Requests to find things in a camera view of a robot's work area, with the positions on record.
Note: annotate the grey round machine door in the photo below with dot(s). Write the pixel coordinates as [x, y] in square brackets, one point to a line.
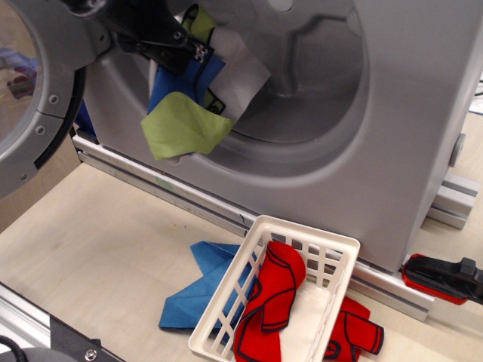
[64, 45]

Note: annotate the red and black clamp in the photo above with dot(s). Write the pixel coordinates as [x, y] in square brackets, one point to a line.
[454, 282]

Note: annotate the aluminium frame with black bracket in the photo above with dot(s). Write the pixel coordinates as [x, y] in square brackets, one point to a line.
[40, 336]

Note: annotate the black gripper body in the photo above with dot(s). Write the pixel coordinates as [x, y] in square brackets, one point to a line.
[147, 28]

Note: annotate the white plastic laundry basket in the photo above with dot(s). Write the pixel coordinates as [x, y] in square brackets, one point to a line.
[329, 259]

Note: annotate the white cloth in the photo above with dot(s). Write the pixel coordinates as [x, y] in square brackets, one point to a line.
[240, 79]

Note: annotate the red cloth beside basket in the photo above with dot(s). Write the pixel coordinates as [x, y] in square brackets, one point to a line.
[354, 333]

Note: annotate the blue object behind door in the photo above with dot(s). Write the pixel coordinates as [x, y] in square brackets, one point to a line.
[18, 73]

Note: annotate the green cloth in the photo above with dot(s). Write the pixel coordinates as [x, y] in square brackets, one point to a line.
[178, 126]

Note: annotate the red cloth in basket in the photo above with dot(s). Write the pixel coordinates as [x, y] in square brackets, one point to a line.
[269, 306]

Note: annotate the blue cloth with dark outline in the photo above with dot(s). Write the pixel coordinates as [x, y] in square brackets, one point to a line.
[195, 83]

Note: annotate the blue cloth on table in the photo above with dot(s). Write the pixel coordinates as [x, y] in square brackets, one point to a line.
[183, 310]

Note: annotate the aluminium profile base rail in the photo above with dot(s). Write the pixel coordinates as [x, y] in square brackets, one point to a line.
[455, 199]

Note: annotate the grey toy washing machine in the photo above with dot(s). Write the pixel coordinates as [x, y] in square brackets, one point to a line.
[354, 130]

